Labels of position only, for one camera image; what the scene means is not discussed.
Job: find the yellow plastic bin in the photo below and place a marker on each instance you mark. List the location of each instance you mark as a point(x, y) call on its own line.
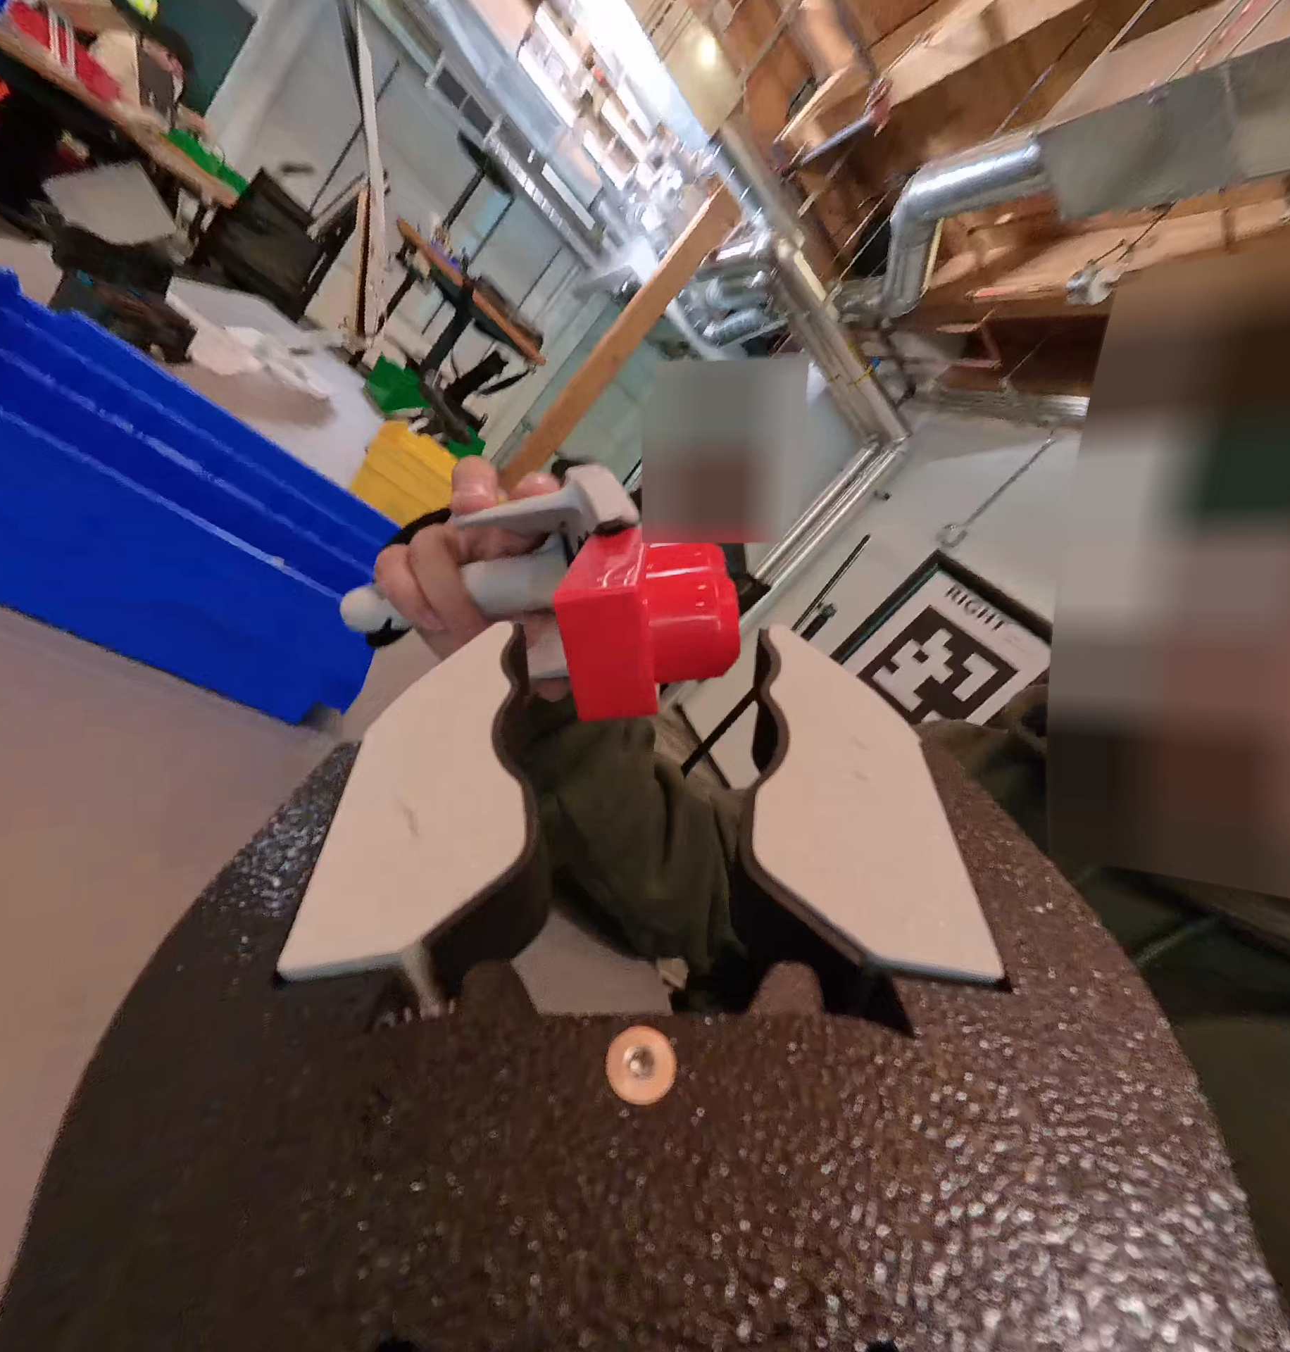
point(400, 476)

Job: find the green plastic bin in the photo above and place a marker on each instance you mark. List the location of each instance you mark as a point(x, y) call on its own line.
point(397, 385)

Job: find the rectangular metal duct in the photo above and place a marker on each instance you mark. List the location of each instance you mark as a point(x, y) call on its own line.
point(1182, 127)

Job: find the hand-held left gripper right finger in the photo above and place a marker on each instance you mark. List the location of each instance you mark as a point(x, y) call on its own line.
point(866, 835)

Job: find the red plastic building block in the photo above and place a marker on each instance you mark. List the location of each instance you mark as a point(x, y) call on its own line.
point(623, 634)

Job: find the framed marker poster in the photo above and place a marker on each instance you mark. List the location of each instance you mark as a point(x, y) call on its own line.
point(950, 655)

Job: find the round metal duct pipe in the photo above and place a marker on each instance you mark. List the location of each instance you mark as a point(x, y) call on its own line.
point(950, 196)

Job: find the wooden post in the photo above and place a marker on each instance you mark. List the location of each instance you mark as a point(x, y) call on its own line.
point(623, 328)

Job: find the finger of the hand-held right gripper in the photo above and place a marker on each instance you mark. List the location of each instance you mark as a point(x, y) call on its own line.
point(597, 497)

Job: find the wooden-top table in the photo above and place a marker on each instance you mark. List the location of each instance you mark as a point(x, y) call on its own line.
point(475, 296)

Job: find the cluttered wooden table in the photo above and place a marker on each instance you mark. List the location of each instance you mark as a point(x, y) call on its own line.
point(94, 116)

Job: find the person's right hand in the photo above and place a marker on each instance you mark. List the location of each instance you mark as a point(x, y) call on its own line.
point(423, 582)

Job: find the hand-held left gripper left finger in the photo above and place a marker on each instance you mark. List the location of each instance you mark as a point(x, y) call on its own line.
point(412, 835)

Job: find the blue plastic bin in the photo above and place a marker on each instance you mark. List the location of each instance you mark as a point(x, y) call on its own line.
point(126, 508)

